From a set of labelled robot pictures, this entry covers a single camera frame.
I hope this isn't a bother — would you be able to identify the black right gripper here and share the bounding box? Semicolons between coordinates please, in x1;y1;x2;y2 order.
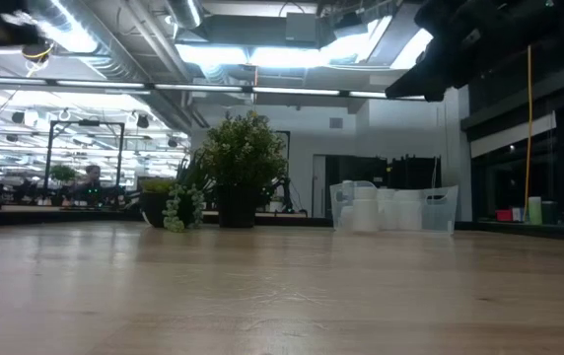
384;0;516;104

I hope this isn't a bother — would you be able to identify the clear plastic basket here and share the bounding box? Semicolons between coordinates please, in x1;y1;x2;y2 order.
329;179;459;235

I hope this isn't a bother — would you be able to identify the black metal gantry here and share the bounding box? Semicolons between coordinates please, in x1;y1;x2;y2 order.
43;119;126;191

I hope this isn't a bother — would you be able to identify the long linear ceiling light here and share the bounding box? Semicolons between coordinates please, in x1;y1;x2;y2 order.
0;76;429;102

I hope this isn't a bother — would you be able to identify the grey ceiling box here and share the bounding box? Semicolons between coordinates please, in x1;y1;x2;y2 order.
285;12;318;43

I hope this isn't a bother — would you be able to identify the distant green plant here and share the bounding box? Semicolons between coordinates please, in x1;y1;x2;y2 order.
49;165;77;183

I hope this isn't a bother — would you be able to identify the light green cup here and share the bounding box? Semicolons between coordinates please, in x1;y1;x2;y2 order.
528;195;543;226

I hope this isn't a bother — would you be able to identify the person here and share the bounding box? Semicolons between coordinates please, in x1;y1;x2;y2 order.
72;165;104;198

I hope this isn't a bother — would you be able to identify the dark green cup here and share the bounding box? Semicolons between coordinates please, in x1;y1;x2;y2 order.
540;199;558;226

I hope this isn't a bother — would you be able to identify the bushy potted plant black pot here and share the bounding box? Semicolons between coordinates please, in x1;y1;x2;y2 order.
201;110;289;229

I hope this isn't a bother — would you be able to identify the potted succulent plant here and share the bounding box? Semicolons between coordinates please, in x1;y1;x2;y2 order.
137;152;217;234

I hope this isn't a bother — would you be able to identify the black ceiling cord reel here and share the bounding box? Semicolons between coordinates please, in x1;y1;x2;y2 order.
20;41;55;78

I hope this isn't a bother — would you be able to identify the yellow hanging cable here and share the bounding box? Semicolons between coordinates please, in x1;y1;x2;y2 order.
522;44;534;221

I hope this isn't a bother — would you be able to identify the black aluminium table frame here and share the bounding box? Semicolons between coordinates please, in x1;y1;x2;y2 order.
0;204;564;244

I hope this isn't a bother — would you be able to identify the silver ventilation duct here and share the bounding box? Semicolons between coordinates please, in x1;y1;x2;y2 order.
163;0;205;31

